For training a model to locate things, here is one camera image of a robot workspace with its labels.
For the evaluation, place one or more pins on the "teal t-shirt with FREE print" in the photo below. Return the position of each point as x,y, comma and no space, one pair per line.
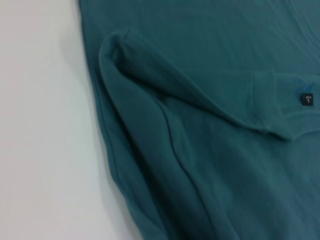
212,137

